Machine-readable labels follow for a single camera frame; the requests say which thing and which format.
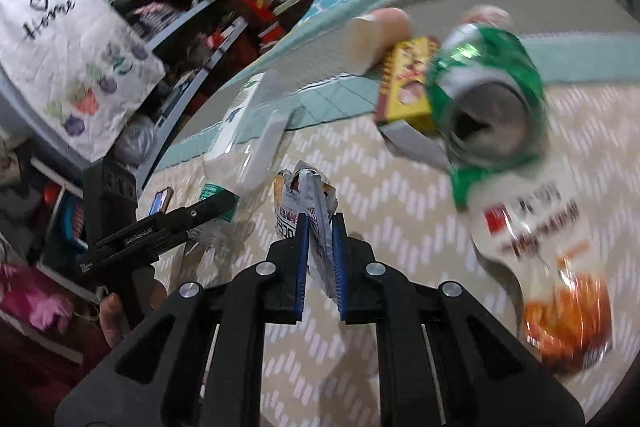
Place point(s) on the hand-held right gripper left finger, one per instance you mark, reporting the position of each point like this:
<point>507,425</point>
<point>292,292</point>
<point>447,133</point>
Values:
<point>302,257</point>

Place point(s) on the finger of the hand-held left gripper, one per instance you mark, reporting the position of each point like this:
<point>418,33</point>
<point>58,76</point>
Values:
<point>200,212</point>

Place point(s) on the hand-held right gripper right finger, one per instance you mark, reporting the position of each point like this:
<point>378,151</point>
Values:
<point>339,257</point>

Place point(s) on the clear plastic bottle green label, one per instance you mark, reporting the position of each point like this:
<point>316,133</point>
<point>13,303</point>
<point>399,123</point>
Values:
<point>212,189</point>

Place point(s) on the silver foil packet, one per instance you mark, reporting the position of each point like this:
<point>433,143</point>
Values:
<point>317,207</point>

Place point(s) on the yellow box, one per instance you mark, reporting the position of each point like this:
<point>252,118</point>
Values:
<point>405,87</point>

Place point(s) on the white orange snack wrapper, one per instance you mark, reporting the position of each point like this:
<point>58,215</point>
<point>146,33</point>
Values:
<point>540,227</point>

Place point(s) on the beige paper cup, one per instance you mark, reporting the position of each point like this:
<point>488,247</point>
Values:
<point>370,42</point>

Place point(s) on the crushed green can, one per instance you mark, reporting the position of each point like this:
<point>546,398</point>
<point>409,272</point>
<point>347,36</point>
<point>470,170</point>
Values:
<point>500,57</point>

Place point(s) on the person's left forearm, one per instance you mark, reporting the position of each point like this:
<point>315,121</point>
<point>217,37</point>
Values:
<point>40,377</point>

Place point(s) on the person's left hand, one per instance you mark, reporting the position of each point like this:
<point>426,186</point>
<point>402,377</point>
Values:
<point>110,317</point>

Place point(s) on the smartphone in brown case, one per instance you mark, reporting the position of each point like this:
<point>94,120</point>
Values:
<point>161,203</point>

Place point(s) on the grey plastic bag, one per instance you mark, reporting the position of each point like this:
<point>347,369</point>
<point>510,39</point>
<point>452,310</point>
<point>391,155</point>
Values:
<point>140,137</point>

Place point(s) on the pink floral cloth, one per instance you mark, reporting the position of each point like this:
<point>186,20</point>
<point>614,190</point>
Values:
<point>30,302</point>

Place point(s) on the white plant print cloth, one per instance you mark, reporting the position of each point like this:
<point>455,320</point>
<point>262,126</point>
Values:
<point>65,57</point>

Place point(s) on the grey metal shelf rack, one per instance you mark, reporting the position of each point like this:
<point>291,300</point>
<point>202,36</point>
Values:
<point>200,9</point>

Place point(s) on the red gift bag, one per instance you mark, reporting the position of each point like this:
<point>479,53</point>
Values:
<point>255,7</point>

